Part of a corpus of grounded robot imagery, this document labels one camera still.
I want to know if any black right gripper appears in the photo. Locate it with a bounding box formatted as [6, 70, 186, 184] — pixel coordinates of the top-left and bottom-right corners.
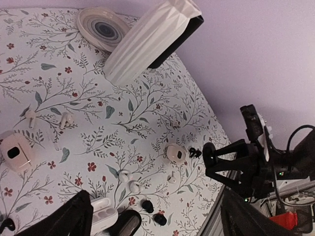
[202, 139, 308, 199]

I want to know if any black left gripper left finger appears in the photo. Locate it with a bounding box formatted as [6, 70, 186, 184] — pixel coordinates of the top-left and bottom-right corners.
[17, 190, 94, 236]

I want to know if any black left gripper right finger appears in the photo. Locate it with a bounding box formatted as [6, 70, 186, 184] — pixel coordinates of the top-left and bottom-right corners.
[221, 188, 293, 236]

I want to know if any black stem earbud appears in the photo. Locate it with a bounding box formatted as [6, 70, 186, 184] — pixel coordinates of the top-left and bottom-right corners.
[189, 147, 202, 159]

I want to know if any red bottle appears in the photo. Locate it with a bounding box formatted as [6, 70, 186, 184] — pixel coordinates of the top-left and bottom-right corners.
[269, 212, 298, 230]

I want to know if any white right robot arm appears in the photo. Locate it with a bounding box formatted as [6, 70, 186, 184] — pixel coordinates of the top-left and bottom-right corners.
[202, 130, 315, 199]

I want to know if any white open earbud case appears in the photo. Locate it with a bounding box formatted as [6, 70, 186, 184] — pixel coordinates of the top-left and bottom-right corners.
[91, 197, 118, 235]

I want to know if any striped ceramic plate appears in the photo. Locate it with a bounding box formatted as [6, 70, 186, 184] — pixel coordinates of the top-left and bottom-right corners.
[76, 7, 130, 52]

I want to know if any white ribbed vase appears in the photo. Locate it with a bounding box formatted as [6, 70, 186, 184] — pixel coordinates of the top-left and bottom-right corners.
[103, 0, 202, 86]

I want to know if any white closed earbud case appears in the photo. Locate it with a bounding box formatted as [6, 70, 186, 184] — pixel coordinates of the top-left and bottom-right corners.
[166, 143, 188, 164]

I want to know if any black oval earbud case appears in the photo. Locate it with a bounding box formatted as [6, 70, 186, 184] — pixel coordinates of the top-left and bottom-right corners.
[116, 209, 142, 236]

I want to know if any white earbud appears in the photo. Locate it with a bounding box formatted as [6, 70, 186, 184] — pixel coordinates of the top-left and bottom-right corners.
[167, 171, 177, 184]
[25, 110, 36, 129]
[60, 112, 74, 130]
[129, 181, 144, 193]
[119, 170, 132, 183]

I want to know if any black tapered vase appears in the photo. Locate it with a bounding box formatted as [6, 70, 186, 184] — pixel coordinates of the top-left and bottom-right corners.
[148, 15, 204, 69]

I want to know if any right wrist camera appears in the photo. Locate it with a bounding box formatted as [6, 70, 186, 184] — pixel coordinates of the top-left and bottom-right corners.
[240, 104, 263, 143]

